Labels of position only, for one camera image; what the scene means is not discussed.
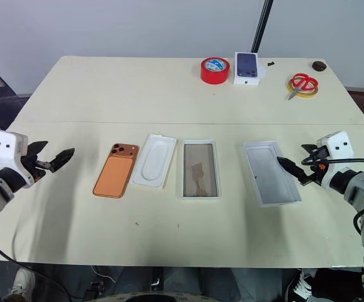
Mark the white shoe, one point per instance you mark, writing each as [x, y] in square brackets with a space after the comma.
[23, 281]

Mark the dark brown round object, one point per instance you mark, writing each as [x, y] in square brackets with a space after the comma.
[319, 66]

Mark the orange smartphone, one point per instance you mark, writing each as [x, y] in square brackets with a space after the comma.
[114, 173]

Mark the yellow tape roll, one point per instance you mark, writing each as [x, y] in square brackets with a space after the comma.
[311, 93]

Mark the blue jeans legs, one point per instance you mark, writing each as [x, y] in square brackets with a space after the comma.
[248, 283]

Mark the white box with brown inside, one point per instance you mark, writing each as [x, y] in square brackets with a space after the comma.
[200, 170]

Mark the black and white sneaker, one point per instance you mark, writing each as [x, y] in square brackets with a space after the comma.
[300, 284]

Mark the white box with blue phone print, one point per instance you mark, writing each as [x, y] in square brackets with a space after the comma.
[246, 67]

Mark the black slanted pole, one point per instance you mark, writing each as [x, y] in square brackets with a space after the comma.
[260, 25]

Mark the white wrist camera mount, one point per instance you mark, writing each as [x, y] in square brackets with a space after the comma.
[9, 148]
[339, 148]

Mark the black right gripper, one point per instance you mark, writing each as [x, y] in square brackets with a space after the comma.
[319, 174]

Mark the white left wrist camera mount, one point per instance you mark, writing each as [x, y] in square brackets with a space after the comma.
[9, 148]

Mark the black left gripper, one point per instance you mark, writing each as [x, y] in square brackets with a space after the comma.
[32, 166]

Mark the small black clip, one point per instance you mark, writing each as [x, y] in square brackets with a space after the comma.
[271, 63]

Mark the white moulded tray insert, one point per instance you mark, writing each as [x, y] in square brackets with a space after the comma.
[153, 162]

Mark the red tape roll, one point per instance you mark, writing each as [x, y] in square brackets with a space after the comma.
[215, 75]

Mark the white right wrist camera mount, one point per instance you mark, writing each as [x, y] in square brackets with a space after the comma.
[339, 148]

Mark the white box with grey inside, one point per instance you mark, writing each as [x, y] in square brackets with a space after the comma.
[271, 176]

